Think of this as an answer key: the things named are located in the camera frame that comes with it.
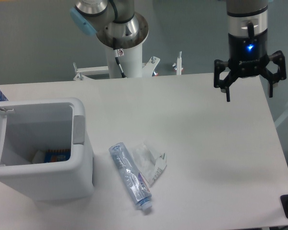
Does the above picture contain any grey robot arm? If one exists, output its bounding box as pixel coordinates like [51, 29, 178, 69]
[214, 0, 287, 102]

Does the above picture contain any blue orange snack packet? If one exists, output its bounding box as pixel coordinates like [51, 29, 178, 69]
[44, 149, 71, 163]

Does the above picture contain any white plastic wrapper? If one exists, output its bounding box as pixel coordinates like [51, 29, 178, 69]
[131, 142, 167, 187]

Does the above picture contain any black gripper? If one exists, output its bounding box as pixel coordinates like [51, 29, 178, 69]
[214, 32, 287, 103]

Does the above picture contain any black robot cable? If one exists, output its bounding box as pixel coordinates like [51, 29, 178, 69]
[112, 37, 127, 79]

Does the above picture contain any white item in bin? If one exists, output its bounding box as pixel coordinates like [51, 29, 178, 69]
[32, 150, 46, 164]

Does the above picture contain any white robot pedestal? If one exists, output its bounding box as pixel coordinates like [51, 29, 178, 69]
[72, 9, 184, 81]

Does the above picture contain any crushed clear plastic bottle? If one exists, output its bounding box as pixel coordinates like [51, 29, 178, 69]
[109, 142, 152, 212]

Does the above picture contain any white trash can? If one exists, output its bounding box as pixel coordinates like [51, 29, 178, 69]
[0, 98, 94, 201]

